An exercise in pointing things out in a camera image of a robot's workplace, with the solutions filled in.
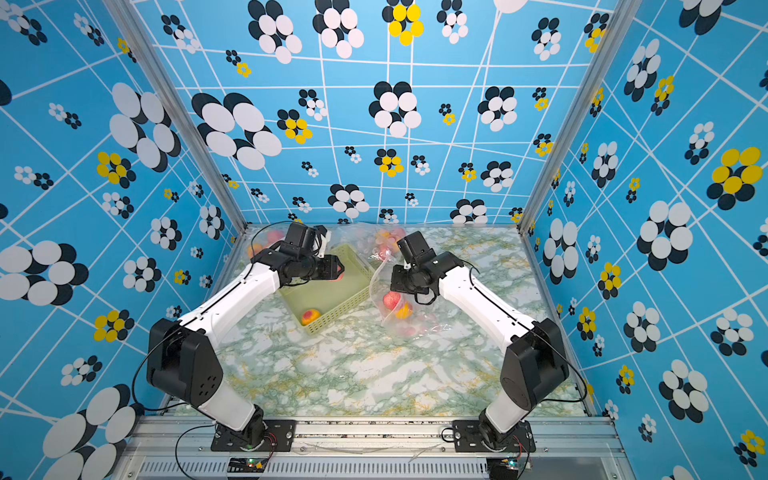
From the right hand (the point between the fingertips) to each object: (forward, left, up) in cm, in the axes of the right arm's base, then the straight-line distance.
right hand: (400, 281), depth 84 cm
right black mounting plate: (-35, -17, -16) cm, 42 cm away
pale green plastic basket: (+3, +22, -14) cm, 26 cm away
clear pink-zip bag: (+22, +7, -7) cm, 24 cm away
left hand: (+5, +17, +1) cm, 18 cm away
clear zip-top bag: (+27, +51, -9) cm, 58 cm away
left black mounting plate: (-36, +30, -16) cm, 50 cm away
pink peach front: (-3, +2, -5) cm, 6 cm away
